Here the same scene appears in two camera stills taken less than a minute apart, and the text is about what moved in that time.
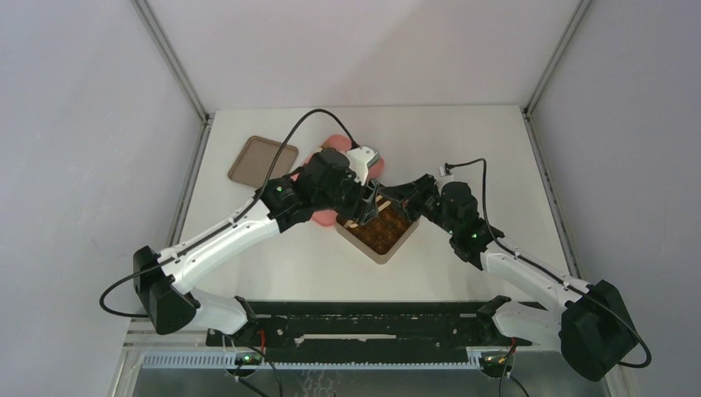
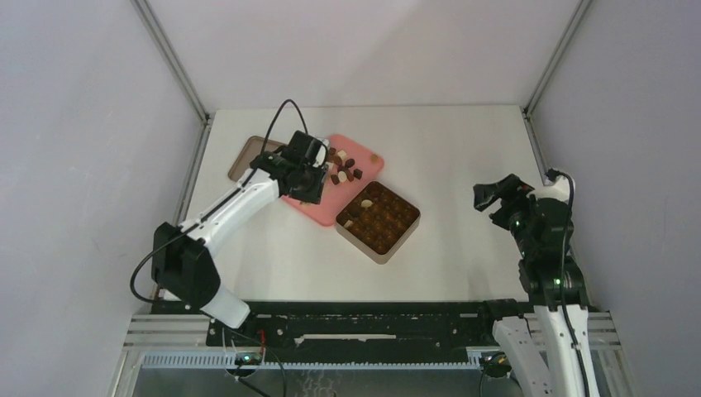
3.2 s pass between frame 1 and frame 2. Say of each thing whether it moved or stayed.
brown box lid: stayed
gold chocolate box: stayed
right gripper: moved
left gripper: moved
